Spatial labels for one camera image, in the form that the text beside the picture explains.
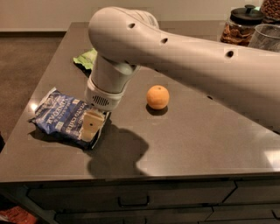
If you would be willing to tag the green chip bag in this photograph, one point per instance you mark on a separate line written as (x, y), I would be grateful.
(86, 60)

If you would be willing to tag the dark lower drawer front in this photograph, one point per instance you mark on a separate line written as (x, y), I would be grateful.
(154, 216)

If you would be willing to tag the dark drawer front right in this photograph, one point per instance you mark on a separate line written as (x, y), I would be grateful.
(255, 192)

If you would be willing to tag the orange fruit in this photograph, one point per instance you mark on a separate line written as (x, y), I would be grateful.
(157, 97)

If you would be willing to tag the orange object on floor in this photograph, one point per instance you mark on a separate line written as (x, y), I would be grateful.
(17, 215)

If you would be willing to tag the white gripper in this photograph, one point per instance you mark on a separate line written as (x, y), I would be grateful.
(102, 98)

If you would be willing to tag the blue chip bag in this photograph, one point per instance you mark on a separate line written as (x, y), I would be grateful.
(61, 116)

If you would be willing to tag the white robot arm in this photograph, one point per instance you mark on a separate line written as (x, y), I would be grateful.
(245, 79)

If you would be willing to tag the clear glass bowl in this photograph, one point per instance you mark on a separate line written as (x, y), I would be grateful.
(266, 37)

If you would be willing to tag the black drawer handle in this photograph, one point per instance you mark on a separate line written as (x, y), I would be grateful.
(133, 201)

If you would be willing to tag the dark drawer front left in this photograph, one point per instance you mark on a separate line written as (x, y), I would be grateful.
(104, 198)

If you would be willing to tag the glass jar with black lid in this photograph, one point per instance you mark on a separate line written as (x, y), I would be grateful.
(240, 26)

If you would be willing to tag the dark drawer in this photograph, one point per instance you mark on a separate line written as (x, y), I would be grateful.
(104, 198)
(154, 216)
(255, 192)

